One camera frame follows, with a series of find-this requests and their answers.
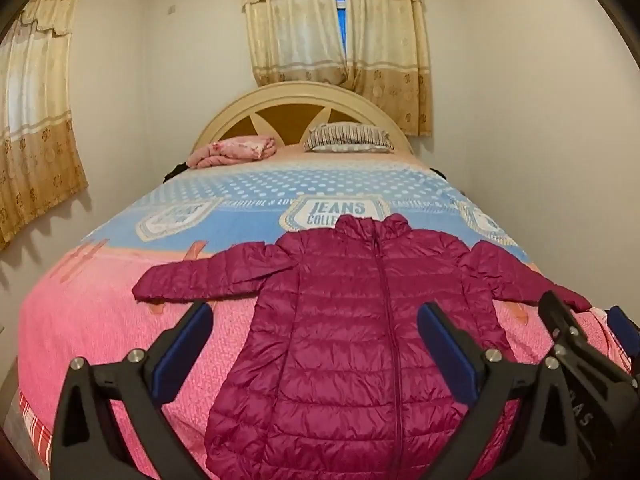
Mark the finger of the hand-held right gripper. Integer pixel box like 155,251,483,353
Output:
538,290,589,357
606,305,640,375

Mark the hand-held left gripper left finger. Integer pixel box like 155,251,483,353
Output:
50,301,215,480

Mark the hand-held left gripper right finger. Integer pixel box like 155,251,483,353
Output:
416,302,594,480

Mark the magenta quilted puffer jacket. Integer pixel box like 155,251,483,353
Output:
131,213,593,480

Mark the pink and blue printed blanket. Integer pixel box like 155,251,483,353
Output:
17,152,640,480

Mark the red plaid bed sheet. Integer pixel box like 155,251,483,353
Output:
18,391,54,462

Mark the pink floral folded blanket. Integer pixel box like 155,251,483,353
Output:
186,135,278,170

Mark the striped pillow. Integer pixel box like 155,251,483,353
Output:
303,122,395,154

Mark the cream arched bed headboard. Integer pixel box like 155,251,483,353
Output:
191,81,415,157

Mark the wide beige patterned curtain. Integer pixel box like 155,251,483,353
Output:
0,0,90,252

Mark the window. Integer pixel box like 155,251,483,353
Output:
331,0,349,57

